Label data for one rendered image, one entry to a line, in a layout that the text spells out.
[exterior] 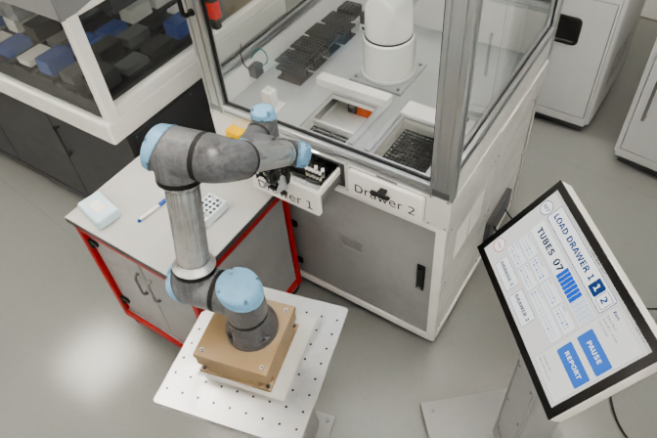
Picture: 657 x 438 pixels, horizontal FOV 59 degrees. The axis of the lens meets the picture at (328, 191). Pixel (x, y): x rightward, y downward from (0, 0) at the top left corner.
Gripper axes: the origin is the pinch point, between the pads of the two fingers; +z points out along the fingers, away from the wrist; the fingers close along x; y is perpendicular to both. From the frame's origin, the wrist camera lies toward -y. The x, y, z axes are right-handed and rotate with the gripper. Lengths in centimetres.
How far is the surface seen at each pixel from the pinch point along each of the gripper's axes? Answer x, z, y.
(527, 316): 90, -10, 14
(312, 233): -5, 48, -19
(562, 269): 93, -21, 4
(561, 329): 98, -15, 17
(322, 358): 42, 15, 40
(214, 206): -22.6, 10.7, 12.3
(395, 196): 35.8, 0.8, -16.0
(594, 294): 102, -24, 10
